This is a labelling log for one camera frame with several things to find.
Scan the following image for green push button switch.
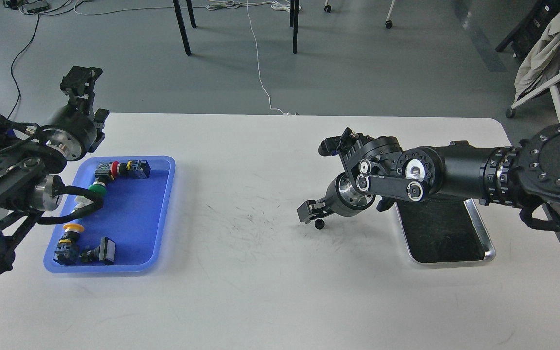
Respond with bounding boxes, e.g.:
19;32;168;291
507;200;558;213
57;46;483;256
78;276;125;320
72;184;107;217

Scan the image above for beige jacket on chair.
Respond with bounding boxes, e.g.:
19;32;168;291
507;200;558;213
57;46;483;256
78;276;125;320
515;12;560;101

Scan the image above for black robot arm image left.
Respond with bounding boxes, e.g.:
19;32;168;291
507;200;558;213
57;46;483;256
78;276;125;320
0;66;109;275

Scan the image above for red emergency stop button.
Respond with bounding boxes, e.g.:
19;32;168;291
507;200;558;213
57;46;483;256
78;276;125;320
94;159;151;183

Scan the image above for silver metal tray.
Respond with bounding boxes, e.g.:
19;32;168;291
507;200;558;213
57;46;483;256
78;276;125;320
396;199;495;268

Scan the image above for black floor cable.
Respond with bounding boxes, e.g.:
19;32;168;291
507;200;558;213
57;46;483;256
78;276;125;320
8;15;42;120

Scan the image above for white floor cable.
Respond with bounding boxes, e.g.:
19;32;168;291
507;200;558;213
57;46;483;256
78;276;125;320
73;0;302;116

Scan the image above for black square push button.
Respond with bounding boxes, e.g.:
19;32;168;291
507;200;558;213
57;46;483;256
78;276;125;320
79;236;116;265

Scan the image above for yellow push button switch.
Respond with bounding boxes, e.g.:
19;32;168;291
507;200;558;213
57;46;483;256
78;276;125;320
53;222;85;266

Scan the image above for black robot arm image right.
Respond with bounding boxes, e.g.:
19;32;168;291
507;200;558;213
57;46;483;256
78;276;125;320
297;123;560;232

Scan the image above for blue plastic tray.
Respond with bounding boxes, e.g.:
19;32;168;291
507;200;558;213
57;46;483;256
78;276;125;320
44;156;177;273

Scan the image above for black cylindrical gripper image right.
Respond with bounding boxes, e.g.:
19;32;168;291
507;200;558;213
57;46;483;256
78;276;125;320
297;174;375;224

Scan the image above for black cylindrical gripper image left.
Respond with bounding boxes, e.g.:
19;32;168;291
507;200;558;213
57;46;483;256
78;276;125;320
43;66;110;161

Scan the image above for black table legs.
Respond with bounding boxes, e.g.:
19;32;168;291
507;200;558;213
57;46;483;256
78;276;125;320
172;0;301;56

